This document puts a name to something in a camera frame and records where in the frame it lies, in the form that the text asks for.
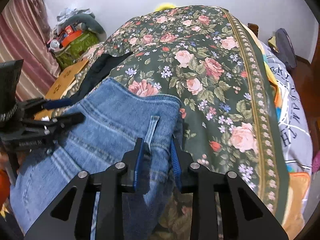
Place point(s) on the yellow headboard pad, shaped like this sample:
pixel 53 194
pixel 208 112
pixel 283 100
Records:
pixel 164 6

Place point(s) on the black folded garment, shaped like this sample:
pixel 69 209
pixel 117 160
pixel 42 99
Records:
pixel 98 71

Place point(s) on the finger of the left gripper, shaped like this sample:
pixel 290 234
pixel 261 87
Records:
pixel 64 121
pixel 60 102

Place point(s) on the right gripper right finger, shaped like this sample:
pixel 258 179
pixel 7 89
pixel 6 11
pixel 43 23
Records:
pixel 222 203

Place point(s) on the orange jacket sleeve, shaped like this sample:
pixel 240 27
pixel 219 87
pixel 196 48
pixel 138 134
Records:
pixel 4 187

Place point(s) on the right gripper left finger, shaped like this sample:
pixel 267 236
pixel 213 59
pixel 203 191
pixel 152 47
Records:
pixel 92 202

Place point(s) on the striped red curtain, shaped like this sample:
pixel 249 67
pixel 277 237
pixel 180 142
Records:
pixel 24 35

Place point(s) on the orange box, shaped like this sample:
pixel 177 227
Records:
pixel 68 39

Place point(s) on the wooden lap desk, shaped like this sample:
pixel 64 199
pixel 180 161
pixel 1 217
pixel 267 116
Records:
pixel 60 87

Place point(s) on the green floral bedspread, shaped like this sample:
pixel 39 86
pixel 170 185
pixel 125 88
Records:
pixel 229 98

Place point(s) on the blue denim jeans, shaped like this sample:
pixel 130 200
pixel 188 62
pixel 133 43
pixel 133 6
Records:
pixel 114 119

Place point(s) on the grey printed blanket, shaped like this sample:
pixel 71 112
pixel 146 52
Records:
pixel 294 132

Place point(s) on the green patterned storage bag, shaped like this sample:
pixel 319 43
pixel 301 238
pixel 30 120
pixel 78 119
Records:
pixel 75 49

